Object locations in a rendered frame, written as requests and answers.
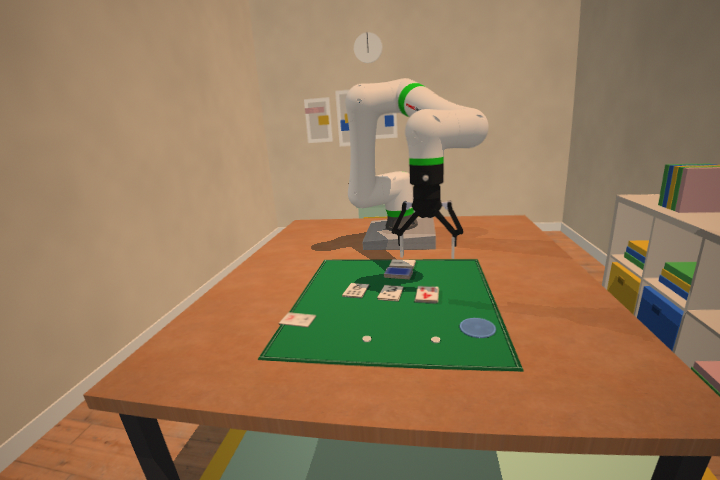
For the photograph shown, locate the green card cloth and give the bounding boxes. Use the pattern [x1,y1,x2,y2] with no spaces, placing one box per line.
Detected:
[265,260,516,367]

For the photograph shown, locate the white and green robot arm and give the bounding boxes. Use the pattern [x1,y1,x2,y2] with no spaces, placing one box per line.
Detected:
[345,78,489,231]

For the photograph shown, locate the blue playing card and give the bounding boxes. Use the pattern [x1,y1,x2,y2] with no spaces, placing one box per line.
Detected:
[384,267,412,276]

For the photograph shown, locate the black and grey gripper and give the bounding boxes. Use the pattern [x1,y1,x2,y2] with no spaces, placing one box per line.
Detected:
[392,185,463,259]

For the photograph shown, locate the light blue round disc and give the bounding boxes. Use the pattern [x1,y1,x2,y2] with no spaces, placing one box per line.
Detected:
[460,318,496,338]

